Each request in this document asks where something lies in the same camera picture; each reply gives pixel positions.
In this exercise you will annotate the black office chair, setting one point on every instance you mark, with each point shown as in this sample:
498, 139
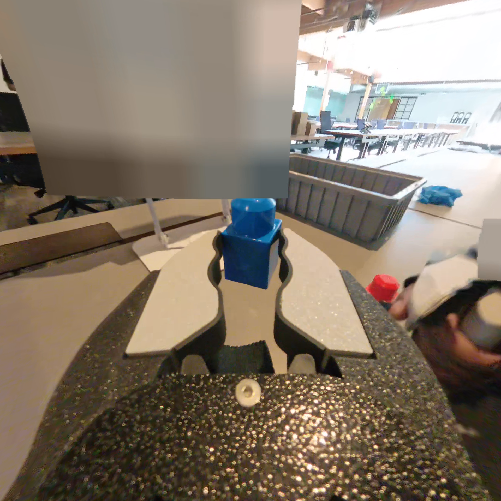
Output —
70, 207

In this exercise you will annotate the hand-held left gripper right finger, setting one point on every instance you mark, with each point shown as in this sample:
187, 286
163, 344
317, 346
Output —
321, 309

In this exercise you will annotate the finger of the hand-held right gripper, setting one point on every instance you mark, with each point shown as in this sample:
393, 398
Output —
438, 285

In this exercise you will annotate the row of desks and chairs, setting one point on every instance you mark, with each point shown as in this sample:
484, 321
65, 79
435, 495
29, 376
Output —
391, 135

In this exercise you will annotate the blue single-stud block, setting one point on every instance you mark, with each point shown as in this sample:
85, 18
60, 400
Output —
246, 258

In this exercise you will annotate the red single-stud block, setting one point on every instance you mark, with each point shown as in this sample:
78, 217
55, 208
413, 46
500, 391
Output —
381, 287

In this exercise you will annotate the person's right hand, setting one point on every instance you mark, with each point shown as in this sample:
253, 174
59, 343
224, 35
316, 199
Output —
450, 360

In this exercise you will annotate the stack of cardboard boxes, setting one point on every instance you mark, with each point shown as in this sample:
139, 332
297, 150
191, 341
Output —
303, 123

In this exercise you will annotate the blue crumpled cloth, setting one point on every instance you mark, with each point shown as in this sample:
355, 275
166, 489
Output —
438, 195

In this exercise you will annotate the grey ribbed plastic bin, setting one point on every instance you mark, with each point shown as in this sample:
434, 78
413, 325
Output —
344, 203

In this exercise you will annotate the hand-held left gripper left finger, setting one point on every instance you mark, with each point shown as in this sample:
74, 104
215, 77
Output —
176, 305

